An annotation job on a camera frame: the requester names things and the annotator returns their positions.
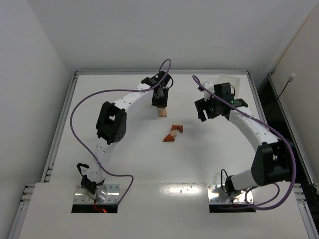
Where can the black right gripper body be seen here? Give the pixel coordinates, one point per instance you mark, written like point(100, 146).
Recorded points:
point(206, 106)

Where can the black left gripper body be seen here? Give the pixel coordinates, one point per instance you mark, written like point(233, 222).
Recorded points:
point(159, 102)

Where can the small light wood cube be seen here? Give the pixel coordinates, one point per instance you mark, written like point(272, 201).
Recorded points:
point(162, 110)

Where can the white perforated box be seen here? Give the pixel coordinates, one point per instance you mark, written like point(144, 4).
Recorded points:
point(234, 81)

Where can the red-brown arch wood block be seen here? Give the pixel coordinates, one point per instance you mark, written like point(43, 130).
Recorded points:
point(180, 128)

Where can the short light wood block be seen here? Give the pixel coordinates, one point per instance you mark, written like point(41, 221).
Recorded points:
point(173, 134)

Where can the red-brown triangle wood block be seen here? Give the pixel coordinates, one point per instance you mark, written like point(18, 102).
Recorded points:
point(169, 138)

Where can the engraved light wood block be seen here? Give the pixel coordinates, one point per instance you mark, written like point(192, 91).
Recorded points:
point(160, 110)

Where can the long light wood block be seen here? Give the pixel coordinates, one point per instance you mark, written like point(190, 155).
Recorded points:
point(164, 113)

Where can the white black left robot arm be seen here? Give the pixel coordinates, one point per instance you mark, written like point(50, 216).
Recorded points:
point(111, 125)

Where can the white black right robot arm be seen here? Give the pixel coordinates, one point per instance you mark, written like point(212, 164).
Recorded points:
point(274, 159)

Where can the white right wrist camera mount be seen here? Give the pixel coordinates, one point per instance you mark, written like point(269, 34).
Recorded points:
point(207, 88)

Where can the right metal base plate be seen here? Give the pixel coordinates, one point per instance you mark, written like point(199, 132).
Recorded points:
point(217, 197)

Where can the metal base plate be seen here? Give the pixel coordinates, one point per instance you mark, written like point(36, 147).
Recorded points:
point(106, 194)
point(217, 197)

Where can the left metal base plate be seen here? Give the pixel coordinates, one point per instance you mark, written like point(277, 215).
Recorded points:
point(106, 194)

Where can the aluminium table frame rail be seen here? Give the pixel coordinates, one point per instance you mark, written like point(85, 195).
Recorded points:
point(166, 156)

